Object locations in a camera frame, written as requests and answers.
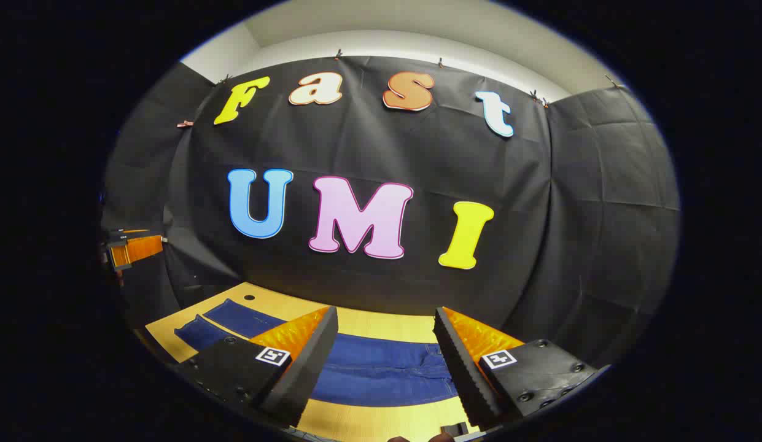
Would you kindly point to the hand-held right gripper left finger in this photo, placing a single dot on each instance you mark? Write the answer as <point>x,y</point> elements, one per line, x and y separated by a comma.
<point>307,362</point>

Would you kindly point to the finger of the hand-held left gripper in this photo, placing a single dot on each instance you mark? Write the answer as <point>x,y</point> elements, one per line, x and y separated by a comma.
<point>138,248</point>

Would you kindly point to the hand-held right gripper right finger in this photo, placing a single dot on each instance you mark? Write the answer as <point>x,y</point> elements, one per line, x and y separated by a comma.
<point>463,368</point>

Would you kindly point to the blue denim jeans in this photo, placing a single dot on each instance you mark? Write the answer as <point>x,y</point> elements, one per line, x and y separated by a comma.
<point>380,374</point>

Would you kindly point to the black backdrop cloth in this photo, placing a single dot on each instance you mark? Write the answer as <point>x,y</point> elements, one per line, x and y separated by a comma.
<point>417,153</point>

